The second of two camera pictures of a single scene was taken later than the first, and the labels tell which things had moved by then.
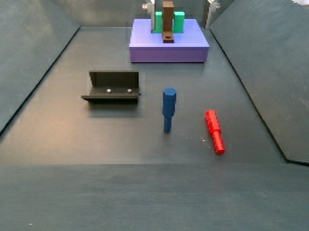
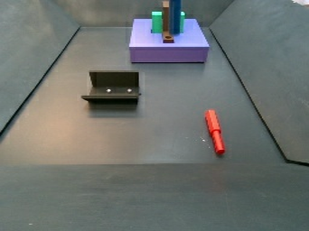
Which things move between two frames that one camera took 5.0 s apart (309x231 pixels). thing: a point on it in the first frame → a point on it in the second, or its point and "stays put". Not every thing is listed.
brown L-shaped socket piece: x=167 y=9 stays put
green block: x=178 y=24 stays put
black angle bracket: x=114 y=87 stays put
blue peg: x=167 y=106 → x=175 y=16
